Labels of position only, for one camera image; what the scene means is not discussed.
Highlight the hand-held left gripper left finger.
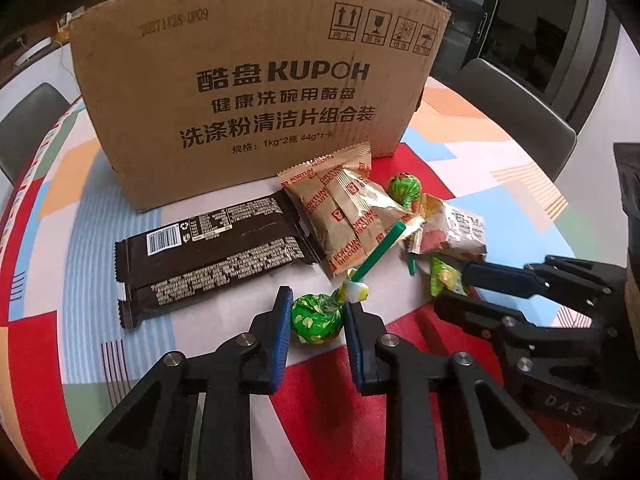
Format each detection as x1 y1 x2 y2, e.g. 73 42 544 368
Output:
57 285 294 480

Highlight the gold and red snack packet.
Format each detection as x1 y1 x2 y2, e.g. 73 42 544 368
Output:
404 194 489 262

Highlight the grey dining chair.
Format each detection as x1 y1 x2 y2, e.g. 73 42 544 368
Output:
0 82 72 187
456 57 579 172

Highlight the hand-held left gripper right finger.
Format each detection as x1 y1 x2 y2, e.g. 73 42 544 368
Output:
345 302 581 480

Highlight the small green candy packet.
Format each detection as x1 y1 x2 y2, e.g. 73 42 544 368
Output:
429 256 469 297

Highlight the dark brown snack bar packet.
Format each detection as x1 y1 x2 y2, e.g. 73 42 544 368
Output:
113 192 308 286
116 245 323 332

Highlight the dark framed glass door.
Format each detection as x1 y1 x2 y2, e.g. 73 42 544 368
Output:
404 0 623 133

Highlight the white sideboard counter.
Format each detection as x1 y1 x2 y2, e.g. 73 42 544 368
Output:
0 15 82 106

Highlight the gold biscuit packet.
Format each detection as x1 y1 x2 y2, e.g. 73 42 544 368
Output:
277 142 374 211
305 167 422 279

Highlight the green lollipop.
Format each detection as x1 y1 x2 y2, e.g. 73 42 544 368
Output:
388 173 424 211
291 222 407 347

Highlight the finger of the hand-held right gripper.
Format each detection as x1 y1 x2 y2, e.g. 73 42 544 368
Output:
434 292 532 349
462 255 627 329

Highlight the large printed cardboard box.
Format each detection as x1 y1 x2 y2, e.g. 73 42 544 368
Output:
67 0 452 213

